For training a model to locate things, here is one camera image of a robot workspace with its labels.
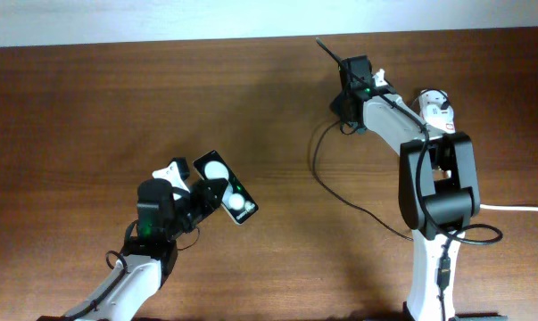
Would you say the black smartphone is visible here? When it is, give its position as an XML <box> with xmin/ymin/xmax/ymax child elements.
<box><xmin>193</xmin><ymin>150</ymin><xmax>259</xmax><ymax>225</ymax></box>

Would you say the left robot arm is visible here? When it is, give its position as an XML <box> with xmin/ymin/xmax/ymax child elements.
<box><xmin>58</xmin><ymin>158</ymin><xmax>229</xmax><ymax>320</ymax></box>

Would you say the white USB charger plug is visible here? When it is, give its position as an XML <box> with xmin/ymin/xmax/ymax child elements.
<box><xmin>418</xmin><ymin>89</ymin><xmax>455</xmax><ymax>126</ymax></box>

